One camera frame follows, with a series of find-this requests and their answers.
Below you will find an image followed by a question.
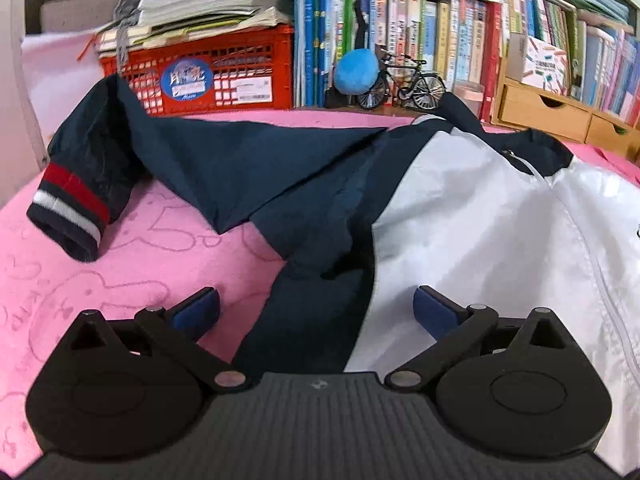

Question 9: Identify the row of colourful books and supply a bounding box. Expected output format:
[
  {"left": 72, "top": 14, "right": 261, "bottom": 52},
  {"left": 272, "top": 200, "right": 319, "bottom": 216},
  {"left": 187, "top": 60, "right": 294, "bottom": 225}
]
[{"left": 292, "top": 0, "right": 640, "bottom": 128}]

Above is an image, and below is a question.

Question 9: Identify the red plastic crate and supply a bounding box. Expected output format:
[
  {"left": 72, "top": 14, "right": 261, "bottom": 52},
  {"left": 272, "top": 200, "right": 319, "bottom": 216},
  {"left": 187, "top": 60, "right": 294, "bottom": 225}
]
[{"left": 98, "top": 24, "right": 295, "bottom": 117}]

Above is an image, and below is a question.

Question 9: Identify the pink blanket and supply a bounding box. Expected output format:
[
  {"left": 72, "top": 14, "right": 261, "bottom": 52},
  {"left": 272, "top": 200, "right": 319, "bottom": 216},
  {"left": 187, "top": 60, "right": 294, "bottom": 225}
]
[{"left": 0, "top": 107, "right": 640, "bottom": 461}]

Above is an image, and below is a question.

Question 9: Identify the wooden drawer organizer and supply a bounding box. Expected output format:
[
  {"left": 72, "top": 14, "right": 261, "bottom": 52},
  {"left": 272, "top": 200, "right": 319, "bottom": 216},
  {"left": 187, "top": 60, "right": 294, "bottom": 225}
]
[{"left": 492, "top": 77, "right": 640, "bottom": 161}]

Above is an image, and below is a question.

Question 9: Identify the pink plastic container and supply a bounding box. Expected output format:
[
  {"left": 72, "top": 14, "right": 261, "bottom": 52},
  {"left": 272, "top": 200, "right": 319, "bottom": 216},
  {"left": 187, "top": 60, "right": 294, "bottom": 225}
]
[{"left": 452, "top": 82, "right": 486, "bottom": 122}]

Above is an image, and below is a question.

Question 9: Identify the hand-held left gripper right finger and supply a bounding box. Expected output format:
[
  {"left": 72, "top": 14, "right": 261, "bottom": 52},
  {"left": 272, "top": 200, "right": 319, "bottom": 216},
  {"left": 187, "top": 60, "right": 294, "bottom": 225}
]
[{"left": 385, "top": 285, "right": 568, "bottom": 392}]

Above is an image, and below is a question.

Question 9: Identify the miniature black bicycle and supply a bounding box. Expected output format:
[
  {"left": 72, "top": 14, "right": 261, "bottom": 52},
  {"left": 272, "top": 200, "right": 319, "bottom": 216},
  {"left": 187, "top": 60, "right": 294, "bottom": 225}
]
[{"left": 357, "top": 52, "right": 447, "bottom": 111}]

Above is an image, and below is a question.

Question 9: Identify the navy and white jacket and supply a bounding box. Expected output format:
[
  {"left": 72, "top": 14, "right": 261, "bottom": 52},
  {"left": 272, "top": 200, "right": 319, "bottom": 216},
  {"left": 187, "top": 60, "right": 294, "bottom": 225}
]
[{"left": 27, "top": 74, "right": 640, "bottom": 466}]

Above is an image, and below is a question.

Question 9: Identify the white box with colourful print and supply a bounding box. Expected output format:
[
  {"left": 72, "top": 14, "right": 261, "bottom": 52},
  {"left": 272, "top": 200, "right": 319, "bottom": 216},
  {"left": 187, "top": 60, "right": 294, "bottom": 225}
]
[{"left": 520, "top": 35, "right": 571, "bottom": 93}]

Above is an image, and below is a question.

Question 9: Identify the grey box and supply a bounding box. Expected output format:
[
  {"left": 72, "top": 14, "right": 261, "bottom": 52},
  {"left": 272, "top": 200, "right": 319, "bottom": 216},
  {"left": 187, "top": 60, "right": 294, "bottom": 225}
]
[{"left": 40, "top": 0, "right": 123, "bottom": 36}]

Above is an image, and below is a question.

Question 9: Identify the stack of papers and booklets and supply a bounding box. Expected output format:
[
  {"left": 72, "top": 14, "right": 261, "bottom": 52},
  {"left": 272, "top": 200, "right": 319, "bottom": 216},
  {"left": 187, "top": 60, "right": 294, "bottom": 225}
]
[{"left": 95, "top": 0, "right": 296, "bottom": 56}]

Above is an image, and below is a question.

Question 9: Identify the blue plush ball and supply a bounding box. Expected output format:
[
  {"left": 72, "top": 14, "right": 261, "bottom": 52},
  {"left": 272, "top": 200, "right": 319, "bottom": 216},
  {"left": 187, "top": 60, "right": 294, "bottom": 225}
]
[{"left": 334, "top": 49, "right": 381, "bottom": 95}]

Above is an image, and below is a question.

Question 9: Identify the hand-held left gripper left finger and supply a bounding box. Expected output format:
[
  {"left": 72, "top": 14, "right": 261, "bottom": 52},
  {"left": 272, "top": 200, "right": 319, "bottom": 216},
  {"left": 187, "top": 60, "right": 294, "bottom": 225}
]
[{"left": 62, "top": 287, "right": 250, "bottom": 394}]

